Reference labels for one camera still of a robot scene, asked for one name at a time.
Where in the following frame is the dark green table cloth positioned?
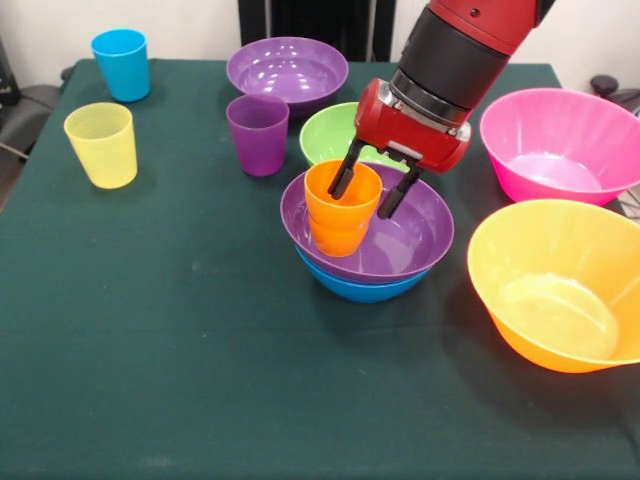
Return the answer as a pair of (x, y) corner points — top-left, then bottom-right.
(0, 58), (640, 480)

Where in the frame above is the black office chair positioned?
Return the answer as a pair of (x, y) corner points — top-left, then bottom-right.
(0, 39), (66, 161)
(589, 74), (640, 119)

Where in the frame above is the orange cup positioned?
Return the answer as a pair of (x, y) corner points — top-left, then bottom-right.
(309, 214), (370, 259)
(303, 159), (385, 227)

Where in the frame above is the purple cup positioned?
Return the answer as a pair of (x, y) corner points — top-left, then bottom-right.
(225, 94), (291, 178)

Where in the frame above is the yellow cup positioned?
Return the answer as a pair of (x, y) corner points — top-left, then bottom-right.
(63, 101), (139, 190)

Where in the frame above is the purple bowl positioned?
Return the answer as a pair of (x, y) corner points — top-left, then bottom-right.
(225, 36), (350, 117)
(279, 162), (456, 285)

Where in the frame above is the blue bowl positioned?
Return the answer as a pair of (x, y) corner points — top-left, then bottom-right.
(294, 244), (434, 305)

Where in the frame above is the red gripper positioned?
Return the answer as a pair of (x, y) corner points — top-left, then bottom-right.
(327, 77), (473, 220)

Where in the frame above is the pink bowl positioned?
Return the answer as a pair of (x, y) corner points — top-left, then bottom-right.
(479, 87), (640, 209)

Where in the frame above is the orange bowl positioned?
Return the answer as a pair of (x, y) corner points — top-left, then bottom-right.
(467, 198), (640, 374)

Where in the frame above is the blue cup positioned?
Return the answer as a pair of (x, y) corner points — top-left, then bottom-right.
(90, 28), (152, 104)

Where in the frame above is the green bowl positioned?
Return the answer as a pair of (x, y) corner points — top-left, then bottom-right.
(298, 101), (412, 174)

